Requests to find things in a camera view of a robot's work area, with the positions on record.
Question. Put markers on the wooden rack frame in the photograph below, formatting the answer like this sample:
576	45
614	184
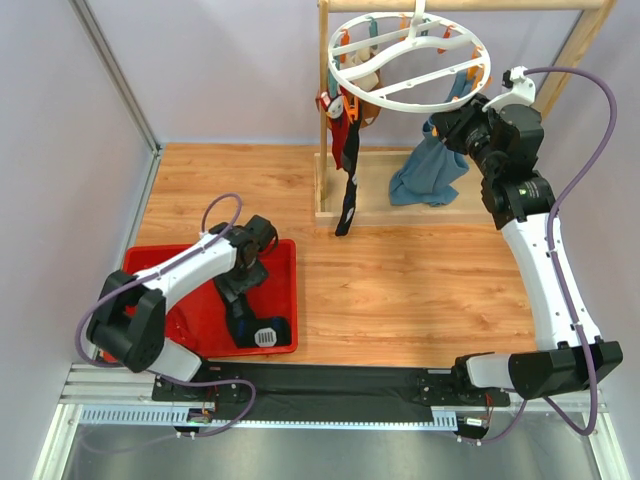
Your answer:
376	167

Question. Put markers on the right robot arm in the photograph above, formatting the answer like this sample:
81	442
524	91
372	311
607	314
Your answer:
570	353

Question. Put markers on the aluminium rail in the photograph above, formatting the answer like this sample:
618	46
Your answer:
118	397

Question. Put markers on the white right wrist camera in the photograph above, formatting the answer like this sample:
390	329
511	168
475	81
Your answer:
519	90

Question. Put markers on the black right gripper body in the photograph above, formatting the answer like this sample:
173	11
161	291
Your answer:
451	126

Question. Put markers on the red plastic bin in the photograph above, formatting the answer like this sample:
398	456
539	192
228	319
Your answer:
198	320

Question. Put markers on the black sock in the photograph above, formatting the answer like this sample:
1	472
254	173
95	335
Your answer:
349	158
245	328

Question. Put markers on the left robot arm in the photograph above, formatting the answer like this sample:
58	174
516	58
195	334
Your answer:
129	322

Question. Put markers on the teal blue sock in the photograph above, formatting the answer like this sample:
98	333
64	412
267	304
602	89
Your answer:
428	173

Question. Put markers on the red santa sock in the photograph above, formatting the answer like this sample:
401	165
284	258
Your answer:
338	123

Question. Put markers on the brown cream hanging sock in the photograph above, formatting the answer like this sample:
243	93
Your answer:
370	112

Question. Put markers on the white round clip hanger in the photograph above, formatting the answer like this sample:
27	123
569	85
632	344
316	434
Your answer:
427	63

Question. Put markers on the black base mat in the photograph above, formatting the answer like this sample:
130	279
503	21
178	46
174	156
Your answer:
295	392

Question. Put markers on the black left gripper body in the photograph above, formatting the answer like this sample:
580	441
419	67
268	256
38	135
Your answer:
232	307

